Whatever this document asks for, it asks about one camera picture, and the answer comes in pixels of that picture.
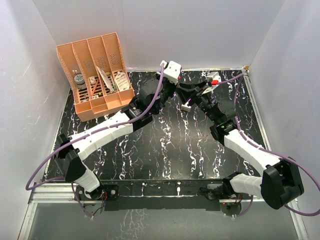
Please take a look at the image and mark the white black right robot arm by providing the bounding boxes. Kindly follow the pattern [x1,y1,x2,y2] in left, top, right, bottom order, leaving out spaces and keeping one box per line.
[195,93,304,210]

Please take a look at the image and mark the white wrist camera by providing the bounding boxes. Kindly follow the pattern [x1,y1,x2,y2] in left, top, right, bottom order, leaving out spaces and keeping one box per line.
[160,60,182,85]
[202,71,222,95]

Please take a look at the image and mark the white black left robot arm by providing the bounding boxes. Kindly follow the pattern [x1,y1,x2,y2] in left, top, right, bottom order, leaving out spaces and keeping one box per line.
[53,77,191,200]

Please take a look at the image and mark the small white red box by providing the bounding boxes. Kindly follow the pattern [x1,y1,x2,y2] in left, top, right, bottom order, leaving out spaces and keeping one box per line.
[181,104,191,113]

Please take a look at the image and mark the aluminium frame rail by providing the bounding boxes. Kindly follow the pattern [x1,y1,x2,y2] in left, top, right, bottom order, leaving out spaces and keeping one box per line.
[18,183,309,240]

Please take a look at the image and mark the small beige box in organizer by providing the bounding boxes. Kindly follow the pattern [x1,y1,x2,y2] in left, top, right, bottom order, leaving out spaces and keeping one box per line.
[88,76,97,85]

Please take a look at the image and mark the orange plastic file organizer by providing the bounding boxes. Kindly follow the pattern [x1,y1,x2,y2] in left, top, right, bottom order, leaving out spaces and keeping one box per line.
[56,32,135,122]

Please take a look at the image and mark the white labelled packet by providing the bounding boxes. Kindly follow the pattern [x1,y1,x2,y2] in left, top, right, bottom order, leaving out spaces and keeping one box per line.
[114,71,131,92]

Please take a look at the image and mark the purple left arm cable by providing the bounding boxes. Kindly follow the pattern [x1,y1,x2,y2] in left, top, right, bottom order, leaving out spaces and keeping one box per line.
[25,62,167,219]

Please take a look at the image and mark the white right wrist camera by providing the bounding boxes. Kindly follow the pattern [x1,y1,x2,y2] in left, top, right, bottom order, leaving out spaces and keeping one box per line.
[202,71,222,95]

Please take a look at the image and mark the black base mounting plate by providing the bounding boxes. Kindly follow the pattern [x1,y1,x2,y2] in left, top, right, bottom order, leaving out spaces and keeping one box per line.
[75,179,250,212]

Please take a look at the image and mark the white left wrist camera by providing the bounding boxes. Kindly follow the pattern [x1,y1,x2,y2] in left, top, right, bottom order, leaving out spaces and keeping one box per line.
[160,60,182,85]

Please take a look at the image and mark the grey round tin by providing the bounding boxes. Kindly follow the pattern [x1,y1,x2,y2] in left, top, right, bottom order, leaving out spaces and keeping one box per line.
[74,74,87,90]

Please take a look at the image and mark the white striped card packet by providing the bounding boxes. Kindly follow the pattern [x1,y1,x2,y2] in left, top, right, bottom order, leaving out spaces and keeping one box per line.
[96,66,114,93]

